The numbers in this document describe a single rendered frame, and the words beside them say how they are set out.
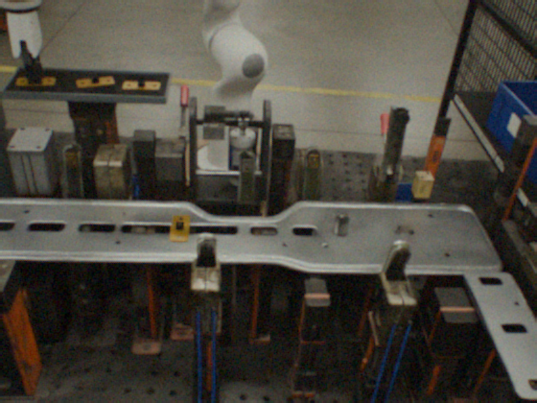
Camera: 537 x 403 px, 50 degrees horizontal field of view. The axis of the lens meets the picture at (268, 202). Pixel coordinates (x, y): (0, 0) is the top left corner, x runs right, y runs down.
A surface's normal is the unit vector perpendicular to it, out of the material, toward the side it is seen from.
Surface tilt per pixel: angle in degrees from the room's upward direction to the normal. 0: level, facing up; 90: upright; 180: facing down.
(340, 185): 0
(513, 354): 0
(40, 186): 90
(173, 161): 90
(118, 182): 90
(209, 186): 0
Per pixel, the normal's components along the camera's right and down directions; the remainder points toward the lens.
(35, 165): 0.05, 0.61
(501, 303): 0.07, -0.80
